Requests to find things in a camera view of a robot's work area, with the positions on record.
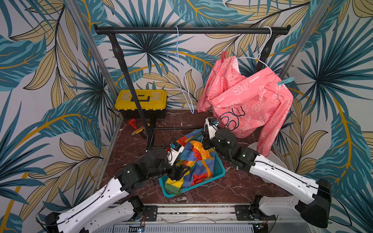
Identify rainbow striped jacket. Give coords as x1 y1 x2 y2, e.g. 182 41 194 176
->
165 129 215 195

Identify pink hooded jacket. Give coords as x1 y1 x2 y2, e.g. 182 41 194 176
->
197 56 293 157

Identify light blue wire hanger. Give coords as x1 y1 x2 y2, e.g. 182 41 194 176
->
166 25 195 115

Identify red clothespin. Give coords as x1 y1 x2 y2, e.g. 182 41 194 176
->
221 50 227 63

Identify white wire hanger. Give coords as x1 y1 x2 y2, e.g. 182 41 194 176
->
237 26 273 68

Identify teal clothespin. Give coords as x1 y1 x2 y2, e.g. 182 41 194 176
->
276 77 294 86

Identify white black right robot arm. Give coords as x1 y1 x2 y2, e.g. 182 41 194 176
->
202 127 332 229

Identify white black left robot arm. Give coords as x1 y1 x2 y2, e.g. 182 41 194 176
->
36 145 190 233

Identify teal plastic basket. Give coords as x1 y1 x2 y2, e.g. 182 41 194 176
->
158 151 226 198

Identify white plastic tray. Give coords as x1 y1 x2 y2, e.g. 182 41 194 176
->
248 142 287 169

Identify yellow black toolbox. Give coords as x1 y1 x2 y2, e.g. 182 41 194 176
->
115 89 167 119

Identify black clothes rack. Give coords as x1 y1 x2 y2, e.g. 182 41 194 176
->
94 24 291 150

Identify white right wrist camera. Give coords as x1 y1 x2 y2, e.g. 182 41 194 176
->
205 117 219 139

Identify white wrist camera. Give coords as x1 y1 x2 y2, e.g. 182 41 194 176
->
205 117 219 139
167 141 184 166

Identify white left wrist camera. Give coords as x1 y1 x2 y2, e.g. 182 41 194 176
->
167 141 184 166

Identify yellow handled tool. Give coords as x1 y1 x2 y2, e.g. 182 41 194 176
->
131 125 145 135

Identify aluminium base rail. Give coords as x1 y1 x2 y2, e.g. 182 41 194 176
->
98 202 321 233

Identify red handled tool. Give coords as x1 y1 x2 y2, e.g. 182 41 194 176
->
128 118 147 139

